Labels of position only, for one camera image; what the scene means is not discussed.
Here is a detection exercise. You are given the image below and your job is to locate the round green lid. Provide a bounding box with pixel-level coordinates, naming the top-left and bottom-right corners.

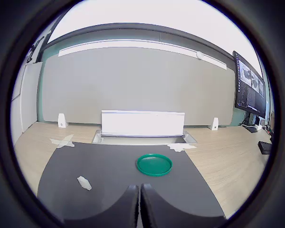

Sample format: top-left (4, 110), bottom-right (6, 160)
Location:
top-left (136, 153), bottom-right (173, 178)

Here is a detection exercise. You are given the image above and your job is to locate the silver cable duct with flap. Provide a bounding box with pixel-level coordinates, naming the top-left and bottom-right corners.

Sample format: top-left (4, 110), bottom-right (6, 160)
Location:
top-left (92, 110), bottom-right (197, 144)

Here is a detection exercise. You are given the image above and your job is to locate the small white partition bracket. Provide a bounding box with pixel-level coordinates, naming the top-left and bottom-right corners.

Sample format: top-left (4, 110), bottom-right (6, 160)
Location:
top-left (208, 117), bottom-right (219, 131)
top-left (57, 113), bottom-right (67, 128)

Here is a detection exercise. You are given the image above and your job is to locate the black computer monitor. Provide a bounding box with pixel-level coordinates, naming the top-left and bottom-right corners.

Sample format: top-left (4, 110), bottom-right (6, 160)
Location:
top-left (233, 50), bottom-right (266, 119)

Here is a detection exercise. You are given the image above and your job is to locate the dark grey table mat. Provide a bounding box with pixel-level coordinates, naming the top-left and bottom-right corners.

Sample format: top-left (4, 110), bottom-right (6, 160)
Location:
top-left (37, 142), bottom-right (226, 219)

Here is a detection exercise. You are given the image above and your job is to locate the grey partition panel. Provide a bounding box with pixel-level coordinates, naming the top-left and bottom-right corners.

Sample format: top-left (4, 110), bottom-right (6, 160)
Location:
top-left (37, 40), bottom-right (237, 126)

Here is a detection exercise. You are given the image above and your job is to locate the small white plastic terminal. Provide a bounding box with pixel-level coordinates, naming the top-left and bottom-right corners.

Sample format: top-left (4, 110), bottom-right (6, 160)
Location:
top-left (76, 175), bottom-right (93, 191)

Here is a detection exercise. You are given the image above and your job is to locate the black keyboard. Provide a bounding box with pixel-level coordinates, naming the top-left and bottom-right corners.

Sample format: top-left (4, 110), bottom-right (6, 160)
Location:
top-left (258, 141), bottom-right (273, 154)

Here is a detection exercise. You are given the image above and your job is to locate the white side panel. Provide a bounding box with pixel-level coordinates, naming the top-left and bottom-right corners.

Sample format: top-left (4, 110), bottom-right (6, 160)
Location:
top-left (10, 62), bottom-right (43, 143)

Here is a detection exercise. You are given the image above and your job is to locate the white tape cross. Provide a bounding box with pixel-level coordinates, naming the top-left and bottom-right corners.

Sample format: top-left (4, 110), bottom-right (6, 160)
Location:
top-left (49, 134), bottom-right (75, 149)
top-left (166, 143), bottom-right (197, 152)

